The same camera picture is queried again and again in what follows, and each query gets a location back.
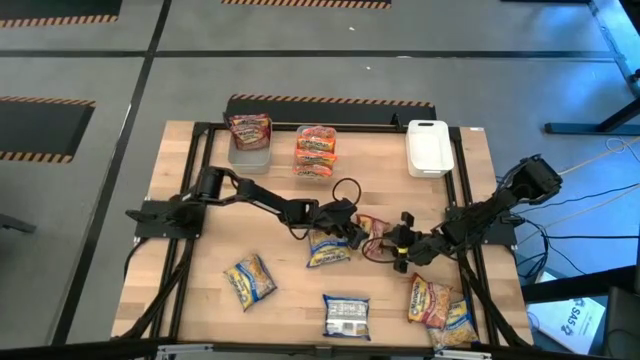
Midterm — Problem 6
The black beam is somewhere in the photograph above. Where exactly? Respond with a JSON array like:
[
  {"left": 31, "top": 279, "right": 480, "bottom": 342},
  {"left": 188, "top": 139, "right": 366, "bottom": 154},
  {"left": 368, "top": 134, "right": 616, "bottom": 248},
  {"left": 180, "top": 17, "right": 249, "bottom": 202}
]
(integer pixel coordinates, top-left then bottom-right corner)
[{"left": 519, "top": 264, "right": 640, "bottom": 305}]

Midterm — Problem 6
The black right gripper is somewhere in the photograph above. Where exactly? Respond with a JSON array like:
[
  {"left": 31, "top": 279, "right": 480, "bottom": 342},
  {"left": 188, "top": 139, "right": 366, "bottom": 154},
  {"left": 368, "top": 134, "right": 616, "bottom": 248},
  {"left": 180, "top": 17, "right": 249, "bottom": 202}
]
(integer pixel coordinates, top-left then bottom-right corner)
[{"left": 378, "top": 210, "right": 444, "bottom": 275}]

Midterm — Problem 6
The dark grey furniture foot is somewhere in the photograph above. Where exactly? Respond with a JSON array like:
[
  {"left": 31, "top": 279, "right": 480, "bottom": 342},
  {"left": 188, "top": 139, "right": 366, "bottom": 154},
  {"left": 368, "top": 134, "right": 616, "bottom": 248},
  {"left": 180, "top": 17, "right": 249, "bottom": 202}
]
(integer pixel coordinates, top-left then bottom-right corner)
[{"left": 0, "top": 213, "right": 37, "bottom": 235}]

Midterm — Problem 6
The beige extension cable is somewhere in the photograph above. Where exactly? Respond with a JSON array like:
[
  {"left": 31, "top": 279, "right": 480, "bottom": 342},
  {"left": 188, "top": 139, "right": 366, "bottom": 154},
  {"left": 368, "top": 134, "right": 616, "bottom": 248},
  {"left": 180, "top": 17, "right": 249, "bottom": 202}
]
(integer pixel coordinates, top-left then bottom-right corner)
[{"left": 559, "top": 135, "right": 640, "bottom": 176}]

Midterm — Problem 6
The silver aluminium extrusion bar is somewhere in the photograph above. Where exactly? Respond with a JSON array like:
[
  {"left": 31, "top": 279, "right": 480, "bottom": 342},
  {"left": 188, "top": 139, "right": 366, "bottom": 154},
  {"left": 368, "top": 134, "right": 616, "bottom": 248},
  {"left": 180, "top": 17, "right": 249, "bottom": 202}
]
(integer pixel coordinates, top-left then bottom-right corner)
[
  {"left": 433, "top": 348, "right": 494, "bottom": 360},
  {"left": 155, "top": 343, "right": 214, "bottom": 358}
]

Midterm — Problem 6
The grey translucent plastic bin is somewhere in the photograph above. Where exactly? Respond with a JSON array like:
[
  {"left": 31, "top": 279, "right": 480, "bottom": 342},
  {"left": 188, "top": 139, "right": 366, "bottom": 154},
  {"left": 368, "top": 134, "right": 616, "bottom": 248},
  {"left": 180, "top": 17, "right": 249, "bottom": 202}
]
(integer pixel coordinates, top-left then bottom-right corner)
[{"left": 227, "top": 117, "right": 274, "bottom": 175}]

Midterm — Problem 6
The white plastic bin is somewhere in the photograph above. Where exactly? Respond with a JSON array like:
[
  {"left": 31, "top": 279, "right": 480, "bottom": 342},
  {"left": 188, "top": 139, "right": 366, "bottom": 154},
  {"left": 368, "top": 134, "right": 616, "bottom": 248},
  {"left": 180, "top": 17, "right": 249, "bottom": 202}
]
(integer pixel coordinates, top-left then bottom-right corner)
[{"left": 404, "top": 118, "right": 456, "bottom": 180}]

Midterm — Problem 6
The clear plastic bin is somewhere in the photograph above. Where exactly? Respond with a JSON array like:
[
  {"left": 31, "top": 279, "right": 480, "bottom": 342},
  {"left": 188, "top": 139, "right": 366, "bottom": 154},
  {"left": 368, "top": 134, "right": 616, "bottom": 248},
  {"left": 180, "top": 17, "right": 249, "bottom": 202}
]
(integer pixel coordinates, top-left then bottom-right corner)
[{"left": 293, "top": 124, "right": 339, "bottom": 185}]

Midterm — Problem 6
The dark grey chair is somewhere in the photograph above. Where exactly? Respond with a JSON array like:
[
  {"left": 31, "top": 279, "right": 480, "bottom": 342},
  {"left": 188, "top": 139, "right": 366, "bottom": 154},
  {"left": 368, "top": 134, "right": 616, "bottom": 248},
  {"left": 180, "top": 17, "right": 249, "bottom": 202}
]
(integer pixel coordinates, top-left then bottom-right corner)
[{"left": 602, "top": 285, "right": 640, "bottom": 360}]

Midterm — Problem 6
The desk with black legs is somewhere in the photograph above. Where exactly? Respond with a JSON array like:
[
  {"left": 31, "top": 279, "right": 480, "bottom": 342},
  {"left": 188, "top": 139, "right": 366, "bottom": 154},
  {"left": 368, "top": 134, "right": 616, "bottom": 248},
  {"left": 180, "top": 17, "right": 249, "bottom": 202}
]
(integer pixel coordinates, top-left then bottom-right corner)
[{"left": 543, "top": 0, "right": 640, "bottom": 137}]

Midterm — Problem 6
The black hazard-striped floor mat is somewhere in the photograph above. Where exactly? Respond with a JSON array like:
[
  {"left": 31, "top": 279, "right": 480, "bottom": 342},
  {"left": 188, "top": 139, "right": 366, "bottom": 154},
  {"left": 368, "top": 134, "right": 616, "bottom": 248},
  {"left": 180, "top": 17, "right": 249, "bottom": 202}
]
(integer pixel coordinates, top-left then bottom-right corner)
[
  {"left": 223, "top": 93, "right": 438, "bottom": 126},
  {"left": 0, "top": 0, "right": 124, "bottom": 29},
  {"left": 220, "top": 0, "right": 393, "bottom": 10},
  {"left": 0, "top": 94, "right": 96, "bottom": 165}
]

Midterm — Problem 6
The blue Maruchan ramen packet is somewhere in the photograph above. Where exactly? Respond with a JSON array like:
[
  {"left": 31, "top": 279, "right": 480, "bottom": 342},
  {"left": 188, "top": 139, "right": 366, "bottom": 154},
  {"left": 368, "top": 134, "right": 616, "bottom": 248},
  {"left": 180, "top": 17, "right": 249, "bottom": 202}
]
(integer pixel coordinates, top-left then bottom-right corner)
[
  {"left": 223, "top": 253, "right": 278, "bottom": 312},
  {"left": 305, "top": 227, "right": 352, "bottom": 270},
  {"left": 428, "top": 298, "right": 480, "bottom": 351},
  {"left": 322, "top": 293, "right": 372, "bottom": 341}
]

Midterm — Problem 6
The white printed box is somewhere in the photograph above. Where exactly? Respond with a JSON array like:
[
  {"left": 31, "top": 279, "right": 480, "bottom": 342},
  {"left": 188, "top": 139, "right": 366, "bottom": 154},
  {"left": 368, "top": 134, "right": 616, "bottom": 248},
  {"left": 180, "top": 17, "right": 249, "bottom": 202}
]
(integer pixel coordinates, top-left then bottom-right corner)
[{"left": 527, "top": 296, "right": 607, "bottom": 356}]

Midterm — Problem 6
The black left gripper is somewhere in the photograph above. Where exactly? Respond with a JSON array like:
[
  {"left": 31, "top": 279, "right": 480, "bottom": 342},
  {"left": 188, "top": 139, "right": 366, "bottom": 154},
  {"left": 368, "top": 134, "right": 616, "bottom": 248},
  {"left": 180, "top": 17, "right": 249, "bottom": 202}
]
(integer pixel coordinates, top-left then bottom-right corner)
[{"left": 304, "top": 198, "right": 372, "bottom": 252}]

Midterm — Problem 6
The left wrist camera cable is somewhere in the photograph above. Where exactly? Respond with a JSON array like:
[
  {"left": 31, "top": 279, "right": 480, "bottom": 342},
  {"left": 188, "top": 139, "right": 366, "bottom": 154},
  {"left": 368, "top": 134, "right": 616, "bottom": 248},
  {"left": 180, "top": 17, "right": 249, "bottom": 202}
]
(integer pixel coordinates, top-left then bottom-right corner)
[{"left": 331, "top": 176, "right": 363, "bottom": 206}]

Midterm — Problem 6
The black floor cable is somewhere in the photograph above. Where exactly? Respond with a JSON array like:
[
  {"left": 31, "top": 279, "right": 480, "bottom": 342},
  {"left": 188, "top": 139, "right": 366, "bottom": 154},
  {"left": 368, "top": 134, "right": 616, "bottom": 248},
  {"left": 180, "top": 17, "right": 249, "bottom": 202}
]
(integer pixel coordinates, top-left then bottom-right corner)
[
  {"left": 542, "top": 233, "right": 640, "bottom": 240},
  {"left": 539, "top": 182, "right": 640, "bottom": 216}
]

